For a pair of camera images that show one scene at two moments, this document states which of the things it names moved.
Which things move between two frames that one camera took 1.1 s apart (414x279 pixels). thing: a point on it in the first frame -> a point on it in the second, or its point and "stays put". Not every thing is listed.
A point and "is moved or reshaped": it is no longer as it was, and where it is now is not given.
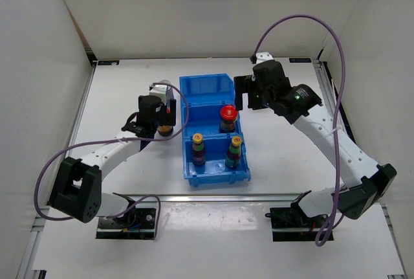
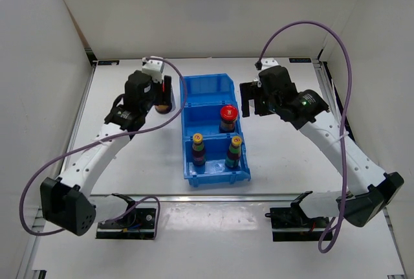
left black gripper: x=169 y=118 -> x=166 y=96
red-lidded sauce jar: x=164 y=130 is moved or reshaped
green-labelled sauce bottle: x=234 y=153 stays put
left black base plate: x=138 y=224 stays put
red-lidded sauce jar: x=228 y=116 stays put
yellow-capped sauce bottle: x=198 y=151 stays put
